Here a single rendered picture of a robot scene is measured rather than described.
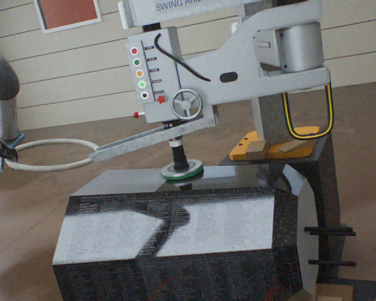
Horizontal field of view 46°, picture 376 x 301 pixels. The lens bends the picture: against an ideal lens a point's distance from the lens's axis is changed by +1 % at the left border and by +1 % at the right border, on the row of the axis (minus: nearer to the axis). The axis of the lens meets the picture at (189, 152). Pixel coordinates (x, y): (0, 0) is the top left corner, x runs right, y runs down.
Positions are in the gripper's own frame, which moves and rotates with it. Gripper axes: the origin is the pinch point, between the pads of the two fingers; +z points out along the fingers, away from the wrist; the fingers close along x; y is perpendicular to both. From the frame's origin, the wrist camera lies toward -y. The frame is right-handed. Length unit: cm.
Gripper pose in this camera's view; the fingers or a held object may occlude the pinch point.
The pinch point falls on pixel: (8, 170)
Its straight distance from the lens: 248.5
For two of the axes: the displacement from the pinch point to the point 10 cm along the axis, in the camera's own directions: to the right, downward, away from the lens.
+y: 3.8, 3.0, -8.8
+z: -0.1, 9.5, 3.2
